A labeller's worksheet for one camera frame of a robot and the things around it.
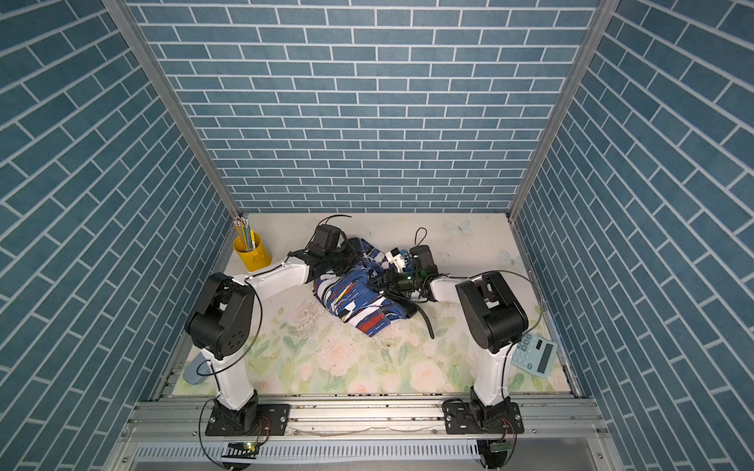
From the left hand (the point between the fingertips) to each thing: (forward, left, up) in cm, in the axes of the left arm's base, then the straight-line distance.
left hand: (371, 255), depth 94 cm
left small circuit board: (-50, +32, -16) cm, 61 cm away
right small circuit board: (-50, -33, -12) cm, 61 cm away
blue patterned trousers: (-14, +6, -2) cm, 15 cm away
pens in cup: (+7, +42, +1) cm, 43 cm away
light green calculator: (-29, -48, -8) cm, 56 cm away
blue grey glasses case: (-33, +47, -10) cm, 58 cm away
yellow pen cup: (+1, +39, -5) cm, 39 cm away
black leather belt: (-16, -12, -4) cm, 21 cm away
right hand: (-10, -1, -3) cm, 11 cm away
